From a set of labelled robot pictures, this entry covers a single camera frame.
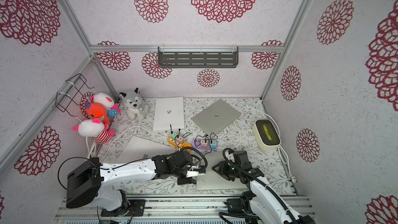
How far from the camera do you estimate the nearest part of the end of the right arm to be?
605 mm

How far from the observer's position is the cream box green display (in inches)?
36.1

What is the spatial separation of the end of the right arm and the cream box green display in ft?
0.80
